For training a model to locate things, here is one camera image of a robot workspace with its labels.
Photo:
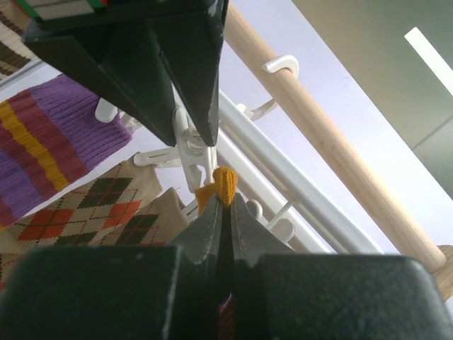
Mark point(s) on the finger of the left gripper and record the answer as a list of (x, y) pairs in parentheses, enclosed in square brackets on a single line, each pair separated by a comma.
[(191, 36), (119, 62)]

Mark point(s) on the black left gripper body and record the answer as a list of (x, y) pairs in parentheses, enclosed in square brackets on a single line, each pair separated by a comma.
[(71, 14)]

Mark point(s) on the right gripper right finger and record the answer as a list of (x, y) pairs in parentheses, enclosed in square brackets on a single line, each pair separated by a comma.
[(280, 294)]

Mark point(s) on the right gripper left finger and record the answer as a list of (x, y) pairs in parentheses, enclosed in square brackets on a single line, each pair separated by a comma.
[(118, 292)]

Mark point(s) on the purple orange striped sock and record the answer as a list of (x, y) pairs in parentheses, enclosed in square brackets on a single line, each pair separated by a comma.
[(51, 138)]

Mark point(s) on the white plastic clip hanger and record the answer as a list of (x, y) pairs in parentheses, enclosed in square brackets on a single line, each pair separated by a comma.
[(279, 191)]

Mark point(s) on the wooden hanger rack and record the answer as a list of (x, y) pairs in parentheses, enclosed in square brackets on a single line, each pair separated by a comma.
[(335, 149)]

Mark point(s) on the brown striped sock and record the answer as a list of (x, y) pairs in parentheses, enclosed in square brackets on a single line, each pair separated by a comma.
[(14, 54)]

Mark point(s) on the argyle sock left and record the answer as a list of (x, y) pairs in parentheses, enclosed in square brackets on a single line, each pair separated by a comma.
[(124, 206)]

